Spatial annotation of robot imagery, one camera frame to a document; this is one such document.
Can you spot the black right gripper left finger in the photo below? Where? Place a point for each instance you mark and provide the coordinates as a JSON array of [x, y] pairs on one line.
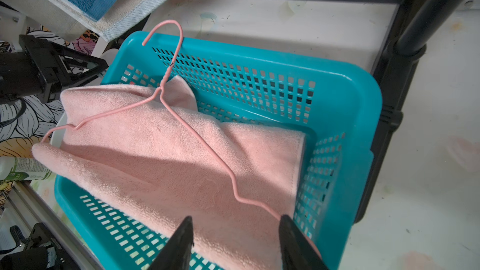
[[176, 255]]

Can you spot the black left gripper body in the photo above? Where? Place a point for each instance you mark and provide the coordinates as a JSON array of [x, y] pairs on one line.
[[34, 71]]

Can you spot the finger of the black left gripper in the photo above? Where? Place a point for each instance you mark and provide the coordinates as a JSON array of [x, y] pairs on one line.
[[77, 69]]

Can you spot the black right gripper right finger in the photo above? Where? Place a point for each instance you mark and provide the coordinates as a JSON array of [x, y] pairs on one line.
[[296, 251]]

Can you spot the pink wire hanger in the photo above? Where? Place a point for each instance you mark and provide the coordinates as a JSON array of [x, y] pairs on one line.
[[160, 92]]

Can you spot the pink towel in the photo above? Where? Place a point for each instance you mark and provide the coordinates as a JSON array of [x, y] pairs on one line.
[[144, 163]]

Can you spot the teal plastic basket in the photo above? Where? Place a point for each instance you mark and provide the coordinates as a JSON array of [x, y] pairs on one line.
[[336, 104]]

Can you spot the black clothes rack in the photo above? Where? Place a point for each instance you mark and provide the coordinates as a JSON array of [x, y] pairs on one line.
[[414, 23]]

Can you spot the white plastic tray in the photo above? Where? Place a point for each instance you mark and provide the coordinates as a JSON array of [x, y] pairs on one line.
[[109, 55]]

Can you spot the green capped white bottle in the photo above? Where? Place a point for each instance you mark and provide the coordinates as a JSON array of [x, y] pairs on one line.
[[22, 169]]

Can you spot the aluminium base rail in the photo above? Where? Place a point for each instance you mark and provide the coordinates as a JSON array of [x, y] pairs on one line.
[[34, 238]]

